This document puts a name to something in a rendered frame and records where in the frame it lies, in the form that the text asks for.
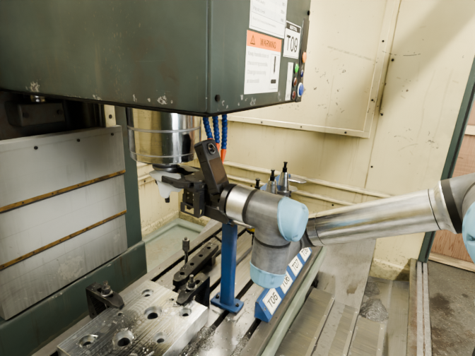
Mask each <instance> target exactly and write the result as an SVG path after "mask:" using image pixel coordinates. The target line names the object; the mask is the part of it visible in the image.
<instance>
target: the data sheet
mask: <svg viewBox="0 0 475 356"><path fill-rule="evenodd" d="M286 6H287V0H250V28H251V29H254V30H258V31H261V32H265V33H268V34H270V35H274V36H277V37H281V38H284V31H285V22H286Z"/></svg>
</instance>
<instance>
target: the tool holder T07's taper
mask: <svg viewBox="0 0 475 356"><path fill-rule="evenodd" d="M277 190H278V191H289V179H288V171H287V172H282V171H281V174H280V177H279V181H278V186H277Z"/></svg>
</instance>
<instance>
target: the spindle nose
mask: <svg viewBox="0 0 475 356"><path fill-rule="evenodd" d="M125 110H126V120H127V137H128V146H129V152H130V157H131V158H132V159H133V160H135V161H137V162H141V163H145V164H150V165H176V164H181V163H186V162H190V161H193V160H195V159H197V154H196V151H195V149H194V145H195V144H196V143H198V142H200V141H201V127H200V125H201V117H195V116H189V115H183V114H173V113H167V112H156V111H150V110H144V109H134V108H128V107H125Z"/></svg>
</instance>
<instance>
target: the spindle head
mask: <svg viewBox="0 0 475 356"><path fill-rule="evenodd" d="M310 4H311V0H287V6H286V20H287V21H288V22H290V23H292V24H295V25H297V26H299V27H301V29H300V43H299V50H298V58H297V59H295V58H291V57H283V41H284V38H281V37H277V36H274V35H270V34H268V33H265V32H261V31H258V30H254V29H251V28H250V0H0V91H2V92H8V93H18V94H24V95H34V96H40V97H51V98H56V99H63V100H73V101H79V102H89V103H95V104H102V105H112V106H118V107H128V108H134V109H144V110H150V111H156V112H167V113H173V114H183V115H189V116H195V117H205V118H207V117H214V116H219V115H224V114H231V113H236V112H243V111H247V110H251V109H259V108H263V107H270V106H275V105H282V104H287V103H292V102H295V99H294V100H292V99H291V97H290V100H285V97H286V82H287V74H288V62H290V63H293V65H294V63H295V62H297V63H298V68H299V61H300V46H301V39H302V31H303V19H304V18H306V19H308V20H309V17H310ZM247 30H249V31H252V32H256V33H259V34H262V35H266V36H269V37H273V38H276V39H279V40H281V55H280V64H279V74H278V90H277V92H268V93H251V94H244V90H245V60H246V44H247Z"/></svg>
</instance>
